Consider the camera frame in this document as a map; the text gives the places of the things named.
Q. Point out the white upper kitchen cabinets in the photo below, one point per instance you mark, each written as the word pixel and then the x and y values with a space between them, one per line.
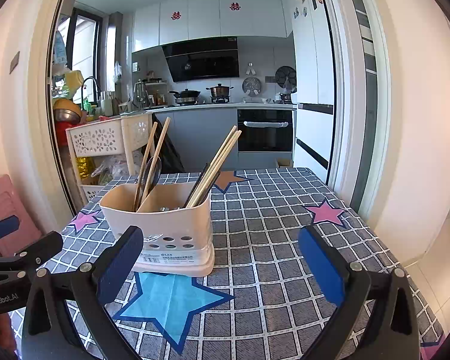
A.
pixel 210 18

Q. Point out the hanging plastic bag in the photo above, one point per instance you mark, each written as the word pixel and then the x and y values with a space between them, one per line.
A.
pixel 117 71

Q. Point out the round black wall rack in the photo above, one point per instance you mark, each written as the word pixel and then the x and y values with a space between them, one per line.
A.
pixel 286 75

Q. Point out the black kitchen faucet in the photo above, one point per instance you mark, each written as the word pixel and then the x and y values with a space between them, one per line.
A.
pixel 90 80

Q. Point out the red bucket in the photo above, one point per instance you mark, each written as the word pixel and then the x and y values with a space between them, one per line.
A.
pixel 65 129

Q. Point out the cardboard box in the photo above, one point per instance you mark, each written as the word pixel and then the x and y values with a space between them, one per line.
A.
pixel 285 163

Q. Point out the white perforated trolley cart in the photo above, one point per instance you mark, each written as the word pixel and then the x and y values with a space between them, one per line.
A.
pixel 93 138

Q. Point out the grey checked tablecloth with stars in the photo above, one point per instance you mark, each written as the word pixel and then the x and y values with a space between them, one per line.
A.
pixel 277 225

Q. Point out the orange metal basin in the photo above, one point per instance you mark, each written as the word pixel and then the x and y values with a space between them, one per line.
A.
pixel 67 107

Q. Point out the metal spoon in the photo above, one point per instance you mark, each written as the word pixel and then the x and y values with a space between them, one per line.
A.
pixel 153 170

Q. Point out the black plastic utensil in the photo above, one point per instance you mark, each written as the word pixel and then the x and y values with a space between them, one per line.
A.
pixel 198 182
pixel 212 182

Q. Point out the grey wall switch plate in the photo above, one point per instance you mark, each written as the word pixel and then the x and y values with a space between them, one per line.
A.
pixel 14 62

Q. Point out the grey kitchen counter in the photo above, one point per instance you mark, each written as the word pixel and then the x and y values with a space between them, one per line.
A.
pixel 202 131

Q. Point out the yellow container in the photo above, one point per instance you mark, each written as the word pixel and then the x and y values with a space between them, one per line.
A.
pixel 73 80

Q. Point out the spice rack with bottles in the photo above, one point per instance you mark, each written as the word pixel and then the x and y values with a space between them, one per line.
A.
pixel 157 92

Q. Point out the red paper decoration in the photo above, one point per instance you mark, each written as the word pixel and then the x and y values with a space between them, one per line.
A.
pixel 175 15
pixel 233 6

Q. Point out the black wok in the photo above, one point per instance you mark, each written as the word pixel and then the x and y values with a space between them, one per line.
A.
pixel 185 96

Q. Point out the gold foil packet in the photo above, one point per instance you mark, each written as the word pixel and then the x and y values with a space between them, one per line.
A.
pixel 84 168

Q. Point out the black range hood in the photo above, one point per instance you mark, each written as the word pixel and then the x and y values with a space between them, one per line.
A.
pixel 202 60

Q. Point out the steel cooking pot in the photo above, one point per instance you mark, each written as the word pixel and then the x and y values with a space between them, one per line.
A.
pixel 219 91

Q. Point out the white plastic utensil holder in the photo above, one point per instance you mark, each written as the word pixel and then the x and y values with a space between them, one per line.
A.
pixel 172 225

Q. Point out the black built-in oven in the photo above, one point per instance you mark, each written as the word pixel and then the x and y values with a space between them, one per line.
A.
pixel 264 131

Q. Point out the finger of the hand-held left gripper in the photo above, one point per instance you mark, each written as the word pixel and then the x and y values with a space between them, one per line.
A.
pixel 3 227
pixel 37 249

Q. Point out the clear plastic bag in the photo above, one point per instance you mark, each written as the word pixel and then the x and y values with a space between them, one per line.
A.
pixel 112 167

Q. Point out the glass kettle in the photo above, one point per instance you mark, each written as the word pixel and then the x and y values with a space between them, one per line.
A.
pixel 140 93

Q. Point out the person's left hand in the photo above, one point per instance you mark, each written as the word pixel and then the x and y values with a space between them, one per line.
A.
pixel 6 330

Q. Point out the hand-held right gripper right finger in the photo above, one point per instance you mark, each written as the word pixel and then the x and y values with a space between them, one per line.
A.
pixel 322 266

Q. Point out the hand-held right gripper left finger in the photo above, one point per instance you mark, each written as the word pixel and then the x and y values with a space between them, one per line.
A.
pixel 120 266

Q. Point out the white refrigerator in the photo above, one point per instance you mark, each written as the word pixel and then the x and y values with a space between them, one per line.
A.
pixel 311 63

